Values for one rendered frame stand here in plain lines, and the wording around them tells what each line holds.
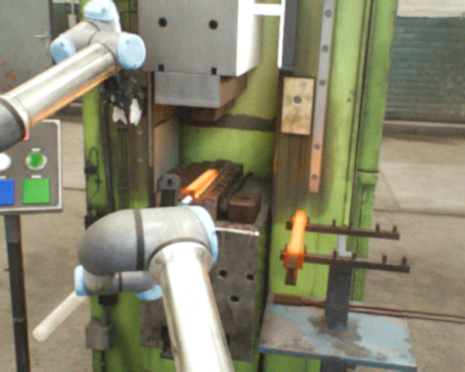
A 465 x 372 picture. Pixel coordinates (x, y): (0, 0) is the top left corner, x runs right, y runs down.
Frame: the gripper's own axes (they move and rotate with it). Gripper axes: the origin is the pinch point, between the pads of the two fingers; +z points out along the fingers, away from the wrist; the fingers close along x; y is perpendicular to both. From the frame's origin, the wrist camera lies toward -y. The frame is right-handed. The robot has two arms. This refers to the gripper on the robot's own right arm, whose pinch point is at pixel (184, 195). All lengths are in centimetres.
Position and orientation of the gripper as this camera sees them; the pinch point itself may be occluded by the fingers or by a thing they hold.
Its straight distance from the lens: 171.3
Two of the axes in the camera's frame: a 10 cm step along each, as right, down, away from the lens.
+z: 2.1, -2.6, 9.4
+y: -0.3, 9.6, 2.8
